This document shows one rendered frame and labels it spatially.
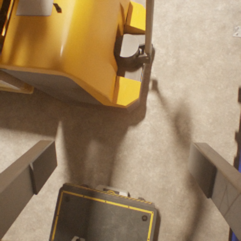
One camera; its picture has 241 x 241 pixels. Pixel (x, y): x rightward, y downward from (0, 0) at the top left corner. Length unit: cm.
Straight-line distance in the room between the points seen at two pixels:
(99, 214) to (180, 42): 159
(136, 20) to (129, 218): 141
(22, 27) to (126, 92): 71
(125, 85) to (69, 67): 54
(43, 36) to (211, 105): 136
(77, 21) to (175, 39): 113
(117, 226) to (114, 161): 51
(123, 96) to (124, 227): 89
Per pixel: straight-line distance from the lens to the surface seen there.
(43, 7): 98
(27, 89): 148
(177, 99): 161
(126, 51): 126
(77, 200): 136
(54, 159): 17
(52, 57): 83
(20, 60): 91
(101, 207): 132
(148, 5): 94
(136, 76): 134
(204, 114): 164
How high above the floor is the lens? 153
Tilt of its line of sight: 79 degrees down
